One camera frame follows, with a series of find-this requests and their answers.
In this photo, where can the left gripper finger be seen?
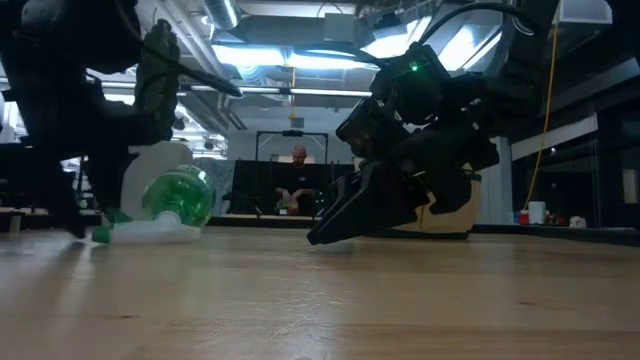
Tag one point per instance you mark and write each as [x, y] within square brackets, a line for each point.
[114, 185]
[67, 195]

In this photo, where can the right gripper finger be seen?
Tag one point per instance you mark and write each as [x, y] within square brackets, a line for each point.
[370, 210]

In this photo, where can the cream canvas gardening bag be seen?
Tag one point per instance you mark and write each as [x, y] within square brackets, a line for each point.
[455, 222]

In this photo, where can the green plastic spray bottle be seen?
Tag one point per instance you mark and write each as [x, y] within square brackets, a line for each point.
[180, 195]

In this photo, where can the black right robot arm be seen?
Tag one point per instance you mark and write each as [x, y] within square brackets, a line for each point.
[520, 75]

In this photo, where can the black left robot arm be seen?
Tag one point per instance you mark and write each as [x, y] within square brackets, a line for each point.
[60, 35]

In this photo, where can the white plant pot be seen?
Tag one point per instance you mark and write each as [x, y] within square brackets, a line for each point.
[150, 170]

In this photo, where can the person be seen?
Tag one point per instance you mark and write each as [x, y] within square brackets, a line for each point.
[297, 180]

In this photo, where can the small green potted plant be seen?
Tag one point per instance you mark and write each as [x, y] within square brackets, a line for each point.
[287, 206]

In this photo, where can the green cactus plant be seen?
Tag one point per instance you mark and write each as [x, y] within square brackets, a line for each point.
[157, 90]

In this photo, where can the small red container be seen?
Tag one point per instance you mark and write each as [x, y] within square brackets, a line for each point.
[523, 217]

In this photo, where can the grey covered object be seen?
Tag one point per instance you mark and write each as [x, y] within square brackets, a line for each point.
[217, 175]

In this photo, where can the white round container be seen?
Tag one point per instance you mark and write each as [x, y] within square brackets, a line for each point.
[537, 212]

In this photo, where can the black partition screen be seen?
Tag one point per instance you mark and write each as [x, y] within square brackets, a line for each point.
[255, 185]

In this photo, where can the long ceiling light strip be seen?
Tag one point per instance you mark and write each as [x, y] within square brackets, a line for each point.
[325, 92]

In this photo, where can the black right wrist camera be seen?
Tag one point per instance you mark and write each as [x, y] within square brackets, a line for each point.
[370, 127]

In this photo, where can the black frame rig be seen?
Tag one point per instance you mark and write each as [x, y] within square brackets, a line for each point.
[292, 133]

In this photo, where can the silver ceiling duct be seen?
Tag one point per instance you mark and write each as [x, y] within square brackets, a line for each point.
[222, 12]

